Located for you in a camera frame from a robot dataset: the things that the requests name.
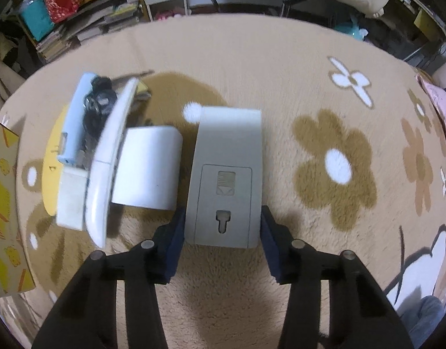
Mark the white square charger block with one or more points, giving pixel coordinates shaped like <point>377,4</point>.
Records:
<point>72,200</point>

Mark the light blue power bank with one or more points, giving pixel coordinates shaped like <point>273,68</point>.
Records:
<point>74,123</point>

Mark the white rounded plastic box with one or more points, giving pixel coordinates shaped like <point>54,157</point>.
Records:
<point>150,167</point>

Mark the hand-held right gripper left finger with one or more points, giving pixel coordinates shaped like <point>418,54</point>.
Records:
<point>175,248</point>

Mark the stack of books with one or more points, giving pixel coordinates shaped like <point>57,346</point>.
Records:
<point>85,29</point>

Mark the cardboard box with yellow print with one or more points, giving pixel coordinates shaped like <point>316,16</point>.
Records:
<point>5,225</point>

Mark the teal storage container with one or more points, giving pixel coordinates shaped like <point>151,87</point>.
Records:
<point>35,16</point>

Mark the white curved plastic case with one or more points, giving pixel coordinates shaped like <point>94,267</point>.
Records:
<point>99,189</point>

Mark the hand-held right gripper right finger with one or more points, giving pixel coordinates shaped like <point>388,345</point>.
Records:
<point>272,251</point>

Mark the teal plastic basin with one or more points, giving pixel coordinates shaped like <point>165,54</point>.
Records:
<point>350,29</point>

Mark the yellow round plate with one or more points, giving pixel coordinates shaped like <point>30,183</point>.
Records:
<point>50,174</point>

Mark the pink patterned cloth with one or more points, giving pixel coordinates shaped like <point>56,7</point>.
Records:
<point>442,109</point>

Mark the grey plastic device box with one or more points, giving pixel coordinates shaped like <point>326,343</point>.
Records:
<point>226,145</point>

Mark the black key bundle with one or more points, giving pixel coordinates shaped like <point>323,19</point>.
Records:
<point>99,103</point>

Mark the small yellow box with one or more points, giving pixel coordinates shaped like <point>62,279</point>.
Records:
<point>143,89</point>

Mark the person's leg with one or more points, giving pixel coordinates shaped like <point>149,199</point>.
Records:
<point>424,320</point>

